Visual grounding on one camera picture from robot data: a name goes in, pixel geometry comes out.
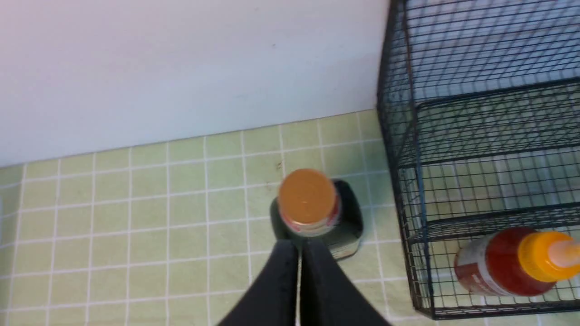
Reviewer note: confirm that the green checkered tablecloth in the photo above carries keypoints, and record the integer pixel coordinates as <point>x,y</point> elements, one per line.
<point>172,234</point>

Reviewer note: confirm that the tall dark vinegar bottle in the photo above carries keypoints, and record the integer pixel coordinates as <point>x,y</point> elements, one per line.
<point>310,205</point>

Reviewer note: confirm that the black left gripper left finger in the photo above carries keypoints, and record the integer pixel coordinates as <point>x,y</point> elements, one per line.
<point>271,299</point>

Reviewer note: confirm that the black wire mesh rack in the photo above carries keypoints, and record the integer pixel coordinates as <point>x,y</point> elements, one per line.
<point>478,103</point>

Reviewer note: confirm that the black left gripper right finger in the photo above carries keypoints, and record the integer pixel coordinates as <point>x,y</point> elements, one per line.
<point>328,297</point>

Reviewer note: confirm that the red sauce bottle yellow cap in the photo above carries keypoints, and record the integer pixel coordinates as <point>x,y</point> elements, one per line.
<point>517,262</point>

